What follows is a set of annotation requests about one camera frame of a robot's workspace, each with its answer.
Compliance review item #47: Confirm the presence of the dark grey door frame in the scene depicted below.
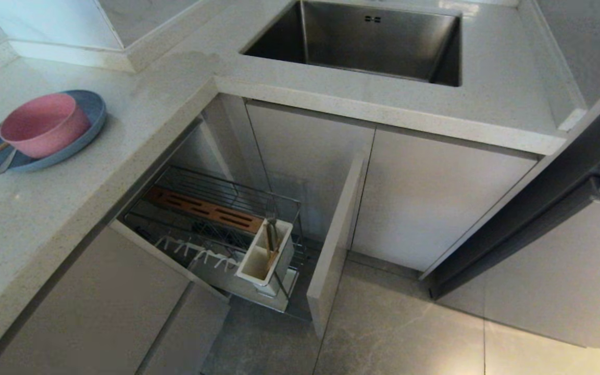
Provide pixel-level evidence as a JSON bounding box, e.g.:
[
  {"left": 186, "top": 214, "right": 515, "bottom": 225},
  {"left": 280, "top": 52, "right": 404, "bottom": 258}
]
[{"left": 419, "top": 78, "right": 600, "bottom": 301}]

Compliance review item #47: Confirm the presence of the small beige drawer front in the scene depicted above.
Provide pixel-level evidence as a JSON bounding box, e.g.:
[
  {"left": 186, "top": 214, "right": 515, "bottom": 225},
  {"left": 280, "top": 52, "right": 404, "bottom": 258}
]
[{"left": 137, "top": 283, "right": 231, "bottom": 375}]

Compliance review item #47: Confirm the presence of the blue round plate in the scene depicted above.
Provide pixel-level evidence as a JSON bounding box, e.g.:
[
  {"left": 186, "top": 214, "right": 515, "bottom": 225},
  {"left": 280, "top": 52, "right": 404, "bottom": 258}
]
[{"left": 0, "top": 90, "right": 107, "bottom": 173}]

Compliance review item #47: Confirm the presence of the chrome wire pull-out rack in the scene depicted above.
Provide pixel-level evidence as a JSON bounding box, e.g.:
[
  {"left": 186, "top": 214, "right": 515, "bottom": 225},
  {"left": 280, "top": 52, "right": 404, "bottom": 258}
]
[{"left": 122, "top": 166, "right": 308, "bottom": 318}]

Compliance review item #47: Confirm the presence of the narrow beige cabinet door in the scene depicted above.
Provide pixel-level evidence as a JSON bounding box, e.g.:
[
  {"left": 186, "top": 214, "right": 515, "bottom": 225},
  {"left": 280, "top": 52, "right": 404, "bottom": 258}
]
[{"left": 246, "top": 102, "right": 376, "bottom": 245}]

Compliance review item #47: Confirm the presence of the brown slotted wooden board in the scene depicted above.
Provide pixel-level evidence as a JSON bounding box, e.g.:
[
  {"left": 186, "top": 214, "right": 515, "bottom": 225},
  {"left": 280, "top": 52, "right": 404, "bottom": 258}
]
[{"left": 144, "top": 185, "right": 265, "bottom": 235}]

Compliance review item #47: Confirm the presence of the white two-compartment cutlery holder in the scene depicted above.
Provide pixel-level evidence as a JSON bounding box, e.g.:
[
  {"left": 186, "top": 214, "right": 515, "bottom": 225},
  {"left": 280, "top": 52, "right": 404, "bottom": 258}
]
[{"left": 234, "top": 219, "right": 295, "bottom": 297}]

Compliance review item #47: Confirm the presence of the large beige drawer front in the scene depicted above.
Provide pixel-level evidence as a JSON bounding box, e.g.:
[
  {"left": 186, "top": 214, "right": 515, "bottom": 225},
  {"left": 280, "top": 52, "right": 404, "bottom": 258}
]
[{"left": 0, "top": 225, "right": 192, "bottom": 375}]

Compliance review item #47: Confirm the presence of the white drip tray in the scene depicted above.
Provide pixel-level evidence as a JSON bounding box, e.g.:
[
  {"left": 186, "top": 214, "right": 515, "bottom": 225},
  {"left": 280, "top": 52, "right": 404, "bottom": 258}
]
[{"left": 185, "top": 249, "right": 299, "bottom": 313}]

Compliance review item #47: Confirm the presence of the beige pull-out cabinet front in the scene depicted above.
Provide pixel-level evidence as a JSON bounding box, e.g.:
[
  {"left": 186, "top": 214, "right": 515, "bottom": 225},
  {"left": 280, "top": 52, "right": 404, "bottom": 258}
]
[{"left": 306, "top": 153, "right": 369, "bottom": 339}]

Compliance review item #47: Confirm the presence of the wide beige cabinet door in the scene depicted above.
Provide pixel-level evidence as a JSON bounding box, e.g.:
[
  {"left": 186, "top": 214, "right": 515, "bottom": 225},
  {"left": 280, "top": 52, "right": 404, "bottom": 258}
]
[{"left": 351, "top": 128, "right": 539, "bottom": 272}]

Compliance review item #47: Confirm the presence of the stainless steel sink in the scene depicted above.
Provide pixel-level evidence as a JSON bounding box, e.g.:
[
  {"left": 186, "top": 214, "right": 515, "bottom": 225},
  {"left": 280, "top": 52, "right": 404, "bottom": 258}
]
[{"left": 241, "top": 0, "right": 461, "bottom": 88}]

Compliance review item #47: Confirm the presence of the metal fork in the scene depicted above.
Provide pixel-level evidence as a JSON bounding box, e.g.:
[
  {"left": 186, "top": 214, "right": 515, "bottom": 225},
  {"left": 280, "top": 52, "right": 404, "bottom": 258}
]
[{"left": 265, "top": 216, "right": 280, "bottom": 252}]

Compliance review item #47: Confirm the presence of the white appliance front panel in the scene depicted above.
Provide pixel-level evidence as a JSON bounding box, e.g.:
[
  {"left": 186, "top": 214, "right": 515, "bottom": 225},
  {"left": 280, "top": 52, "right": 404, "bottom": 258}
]
[{"left": 437, "top": 174, "right": 600, "bottom": 355}]

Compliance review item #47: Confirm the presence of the pink speckled bowl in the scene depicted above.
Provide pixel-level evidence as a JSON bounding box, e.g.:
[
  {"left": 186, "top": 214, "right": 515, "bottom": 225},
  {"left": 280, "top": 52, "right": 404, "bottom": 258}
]
[{"left": 0, "top": 93, "right": 92, "bottom": 159}]

